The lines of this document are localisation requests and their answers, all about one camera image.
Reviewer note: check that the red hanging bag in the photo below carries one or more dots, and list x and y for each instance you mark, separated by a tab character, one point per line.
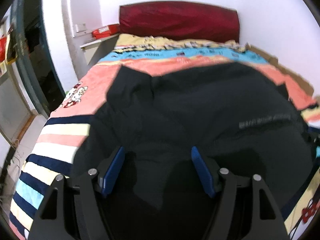
3	41

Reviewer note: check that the white wall switch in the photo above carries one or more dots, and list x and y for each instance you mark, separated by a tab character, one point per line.
80	27

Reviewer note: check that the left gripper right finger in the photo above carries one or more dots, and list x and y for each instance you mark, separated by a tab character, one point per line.
245	207

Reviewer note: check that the dark red headboard cushion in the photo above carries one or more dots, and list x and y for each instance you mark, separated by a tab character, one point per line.
180	20

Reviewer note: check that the red box on shelf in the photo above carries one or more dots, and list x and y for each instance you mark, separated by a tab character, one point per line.
106	31

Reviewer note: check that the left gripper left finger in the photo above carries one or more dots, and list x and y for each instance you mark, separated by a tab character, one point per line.
70	210

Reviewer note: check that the teal door frame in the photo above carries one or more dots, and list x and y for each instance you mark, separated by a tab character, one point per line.
34	62

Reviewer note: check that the white bedside shelf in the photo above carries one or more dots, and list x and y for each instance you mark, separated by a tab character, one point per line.
97	49

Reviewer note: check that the black hooded puffer jacket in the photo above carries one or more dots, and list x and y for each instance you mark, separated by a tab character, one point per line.
231	112

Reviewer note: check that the brown cardboard sheet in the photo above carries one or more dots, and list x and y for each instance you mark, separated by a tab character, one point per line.
273	60

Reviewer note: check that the grey metal door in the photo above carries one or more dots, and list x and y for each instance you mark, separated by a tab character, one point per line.
14	112

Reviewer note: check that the Hello Kitty striped blanket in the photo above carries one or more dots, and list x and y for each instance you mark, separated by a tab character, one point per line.
68	125

